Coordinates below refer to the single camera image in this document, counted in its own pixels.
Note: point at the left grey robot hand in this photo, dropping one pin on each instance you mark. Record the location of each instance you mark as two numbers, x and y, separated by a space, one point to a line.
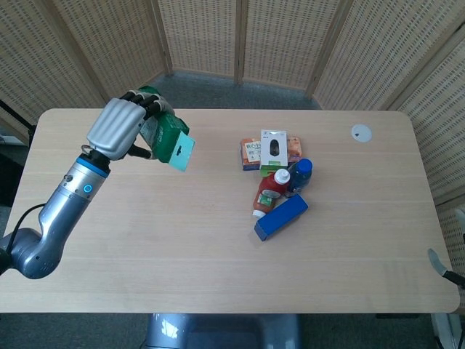
114 127

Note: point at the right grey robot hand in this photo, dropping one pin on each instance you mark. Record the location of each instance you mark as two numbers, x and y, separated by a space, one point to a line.
437 262

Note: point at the green box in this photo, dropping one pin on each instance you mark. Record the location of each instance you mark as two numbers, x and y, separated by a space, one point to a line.
170 141

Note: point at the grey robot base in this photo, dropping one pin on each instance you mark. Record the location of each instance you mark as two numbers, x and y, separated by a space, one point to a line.
225 331

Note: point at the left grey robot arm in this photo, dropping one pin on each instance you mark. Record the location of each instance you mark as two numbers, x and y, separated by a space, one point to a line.
61 214

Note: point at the white object beside table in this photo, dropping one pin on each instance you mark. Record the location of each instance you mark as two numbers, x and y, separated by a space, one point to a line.
448 332

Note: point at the black stand leg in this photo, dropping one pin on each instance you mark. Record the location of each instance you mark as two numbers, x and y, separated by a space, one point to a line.
18 118

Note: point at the wooden woven folding screen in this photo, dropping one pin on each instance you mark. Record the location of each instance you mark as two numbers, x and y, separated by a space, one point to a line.
200 36

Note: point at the orange printed box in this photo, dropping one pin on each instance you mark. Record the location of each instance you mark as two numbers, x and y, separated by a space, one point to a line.
248 152

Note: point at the white round table grommet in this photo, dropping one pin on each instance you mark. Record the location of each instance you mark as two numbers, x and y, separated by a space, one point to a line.
361 133

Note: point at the white computer mouse box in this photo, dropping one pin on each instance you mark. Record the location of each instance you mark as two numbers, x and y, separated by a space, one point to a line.
274 149

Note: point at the dark blue drink bottle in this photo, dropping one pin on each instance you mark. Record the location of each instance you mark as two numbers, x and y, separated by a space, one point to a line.
301 174

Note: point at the blue rectangular box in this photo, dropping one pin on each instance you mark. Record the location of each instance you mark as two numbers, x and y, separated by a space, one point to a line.
279 218

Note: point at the red ketchup bottle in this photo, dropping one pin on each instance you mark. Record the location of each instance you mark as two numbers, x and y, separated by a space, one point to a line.
267 192

